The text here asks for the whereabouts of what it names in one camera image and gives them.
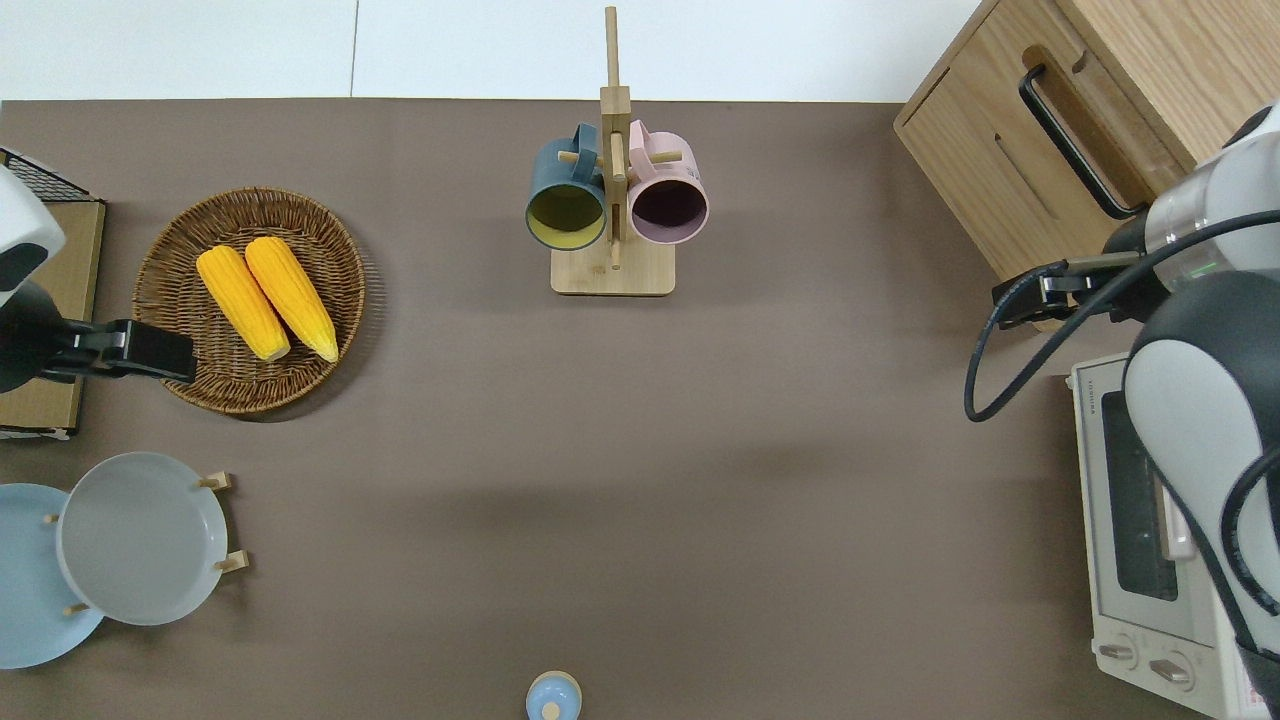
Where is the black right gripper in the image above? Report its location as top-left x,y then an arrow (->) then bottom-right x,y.
992,215 -> 1176,331

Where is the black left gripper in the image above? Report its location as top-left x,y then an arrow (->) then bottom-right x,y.
0,280 -> 197,393

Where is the light wooden drawer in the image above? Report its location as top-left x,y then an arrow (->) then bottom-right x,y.
960,0 -> 1196,261

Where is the light wooden drawer cabinet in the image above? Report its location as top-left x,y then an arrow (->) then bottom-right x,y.
893,0 -> 1280,333

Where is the brown wicker basket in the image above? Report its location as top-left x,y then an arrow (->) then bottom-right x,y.
132,187 -> 367,416

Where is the yellow corn cob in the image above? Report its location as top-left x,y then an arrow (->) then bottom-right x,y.
196,245 -> 292,362
245,236 -> 341,363

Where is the wooden plate rack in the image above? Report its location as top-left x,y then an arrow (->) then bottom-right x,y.
42,470 -> 250,617

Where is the grey plate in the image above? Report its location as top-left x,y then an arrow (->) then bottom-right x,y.
56,452 -> 229,627

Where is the white toaster oven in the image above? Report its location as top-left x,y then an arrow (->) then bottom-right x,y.
1068,352 -> 1280,720

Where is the light blue plate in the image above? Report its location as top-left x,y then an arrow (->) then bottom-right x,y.
0,483 -> 106,670

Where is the brown table mat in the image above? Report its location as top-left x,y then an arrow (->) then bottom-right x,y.
0,98 -> 1201,720

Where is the pink mug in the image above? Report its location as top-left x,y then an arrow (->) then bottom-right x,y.
627,120 -> 710,246

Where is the wooden mug rack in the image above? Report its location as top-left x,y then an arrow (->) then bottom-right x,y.
550,5 -> 677,297

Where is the dark blue mug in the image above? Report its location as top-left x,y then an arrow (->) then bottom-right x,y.
525,122 -> 609,251

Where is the small blue round knob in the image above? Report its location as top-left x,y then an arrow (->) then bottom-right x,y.
526,671 -> 583,720

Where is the wooden shelf with wire basket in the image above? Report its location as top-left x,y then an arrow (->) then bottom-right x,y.
0,148 -> 107,441

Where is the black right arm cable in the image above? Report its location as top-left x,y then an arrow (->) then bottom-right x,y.
964,208 -> 1280,423

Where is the black metal drawer handle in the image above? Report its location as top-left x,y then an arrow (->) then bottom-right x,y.
1018,63 -> 1151,219

